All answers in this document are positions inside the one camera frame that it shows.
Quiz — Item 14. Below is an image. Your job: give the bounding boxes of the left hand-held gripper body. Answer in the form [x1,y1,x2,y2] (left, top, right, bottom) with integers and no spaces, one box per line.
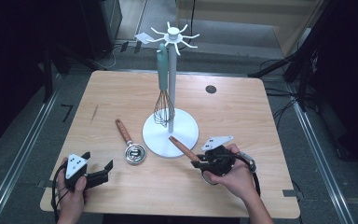
[64,153,110,191]

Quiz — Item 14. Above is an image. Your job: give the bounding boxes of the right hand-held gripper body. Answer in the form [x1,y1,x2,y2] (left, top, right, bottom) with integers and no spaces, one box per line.
[199,134,237,176]

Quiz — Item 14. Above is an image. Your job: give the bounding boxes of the wooden handled mesh strainer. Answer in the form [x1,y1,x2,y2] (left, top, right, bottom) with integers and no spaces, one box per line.
[168,135,219,187]

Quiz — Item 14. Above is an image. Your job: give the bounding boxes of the wooden handled metal measuring cup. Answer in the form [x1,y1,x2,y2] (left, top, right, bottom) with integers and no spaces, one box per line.
[115,118,147,165]

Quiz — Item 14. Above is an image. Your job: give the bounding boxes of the white utensil rack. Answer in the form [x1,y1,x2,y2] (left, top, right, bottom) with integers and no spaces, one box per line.
[142,21,200,159]

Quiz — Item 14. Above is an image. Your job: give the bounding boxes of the teal handled metal whisk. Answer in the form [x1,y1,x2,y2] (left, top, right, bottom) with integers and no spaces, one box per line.
[153,42,175,128]

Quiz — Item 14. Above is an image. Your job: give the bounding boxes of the person's right hand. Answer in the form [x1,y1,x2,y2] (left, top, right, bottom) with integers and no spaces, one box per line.
[203,143,257,202]

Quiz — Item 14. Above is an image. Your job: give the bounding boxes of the person's left hand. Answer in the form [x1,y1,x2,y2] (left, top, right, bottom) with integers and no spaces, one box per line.
[56,157,90,218]

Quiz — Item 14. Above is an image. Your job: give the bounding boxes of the black stand leg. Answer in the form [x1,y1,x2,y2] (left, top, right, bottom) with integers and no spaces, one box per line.
[247,52,302,78]

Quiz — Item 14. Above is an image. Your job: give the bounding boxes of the white paper tag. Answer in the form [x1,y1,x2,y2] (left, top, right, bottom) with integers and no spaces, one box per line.
[134,32,152,45]

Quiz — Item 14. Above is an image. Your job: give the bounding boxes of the black cabinet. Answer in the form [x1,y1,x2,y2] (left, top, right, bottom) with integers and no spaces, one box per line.
[78,0,123,61]

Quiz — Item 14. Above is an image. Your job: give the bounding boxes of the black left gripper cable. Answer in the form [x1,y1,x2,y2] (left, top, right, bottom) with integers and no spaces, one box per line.
[50,163,68,224]

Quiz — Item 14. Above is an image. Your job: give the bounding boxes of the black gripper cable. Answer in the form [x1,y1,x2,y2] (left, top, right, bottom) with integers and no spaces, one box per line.
[227,151,262,198]
[50,163,68,224]

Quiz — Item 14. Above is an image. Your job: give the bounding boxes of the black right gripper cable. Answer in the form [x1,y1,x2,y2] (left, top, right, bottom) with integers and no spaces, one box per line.
[227,151,262,198]

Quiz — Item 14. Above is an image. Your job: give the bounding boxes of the metal floor rail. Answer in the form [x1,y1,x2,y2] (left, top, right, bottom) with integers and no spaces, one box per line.
[0,90,61,224]
[287,83,356,224]

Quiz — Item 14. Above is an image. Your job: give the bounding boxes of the black floor cables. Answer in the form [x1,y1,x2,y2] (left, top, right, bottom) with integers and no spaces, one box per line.
[264,87,301,127]

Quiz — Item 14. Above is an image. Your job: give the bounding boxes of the white floor cable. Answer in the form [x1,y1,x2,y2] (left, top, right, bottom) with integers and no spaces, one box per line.
[92,46,117,70]

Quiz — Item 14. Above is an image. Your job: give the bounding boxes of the black hanging cable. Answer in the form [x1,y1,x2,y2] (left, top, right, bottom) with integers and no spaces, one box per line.
[187,0,197,48]

